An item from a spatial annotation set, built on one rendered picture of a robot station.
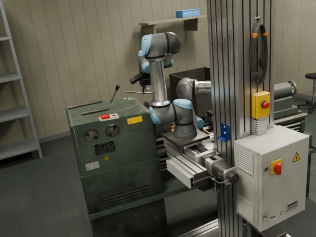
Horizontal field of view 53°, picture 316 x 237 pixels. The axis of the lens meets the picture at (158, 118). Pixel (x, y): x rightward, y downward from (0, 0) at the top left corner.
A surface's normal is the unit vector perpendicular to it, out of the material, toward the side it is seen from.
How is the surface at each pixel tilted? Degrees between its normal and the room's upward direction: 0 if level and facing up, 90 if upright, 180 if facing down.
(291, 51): 90
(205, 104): 90
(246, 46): 90
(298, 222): 0
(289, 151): 90
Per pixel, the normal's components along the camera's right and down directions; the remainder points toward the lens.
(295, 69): -0.89, 0.25
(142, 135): 0.33, 0.29
